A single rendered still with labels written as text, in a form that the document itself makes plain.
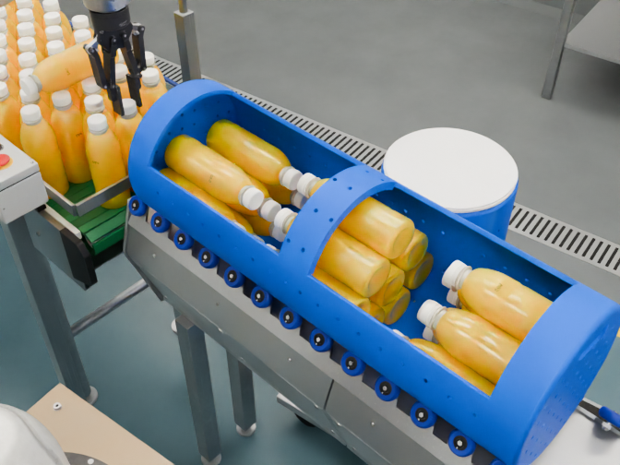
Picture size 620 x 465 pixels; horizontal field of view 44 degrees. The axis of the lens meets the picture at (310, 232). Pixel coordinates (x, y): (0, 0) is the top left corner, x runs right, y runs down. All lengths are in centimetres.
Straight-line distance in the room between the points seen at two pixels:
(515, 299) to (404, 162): 56
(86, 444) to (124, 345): 145
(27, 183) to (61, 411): 52
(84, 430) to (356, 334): 44
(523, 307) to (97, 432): 66
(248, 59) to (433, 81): 94
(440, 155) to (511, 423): 73
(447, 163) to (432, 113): 203
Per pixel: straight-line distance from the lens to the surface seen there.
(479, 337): 114
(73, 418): 127
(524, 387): 107
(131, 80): 166
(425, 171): 160
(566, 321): 109
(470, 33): 434
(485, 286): 116
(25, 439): 95
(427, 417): 128
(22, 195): 161
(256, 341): 149
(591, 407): 240
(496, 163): 165
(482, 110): 372
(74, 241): 171
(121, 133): 170
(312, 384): 143
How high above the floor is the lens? 202
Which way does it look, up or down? 43 degrees down
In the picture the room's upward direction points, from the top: straight up
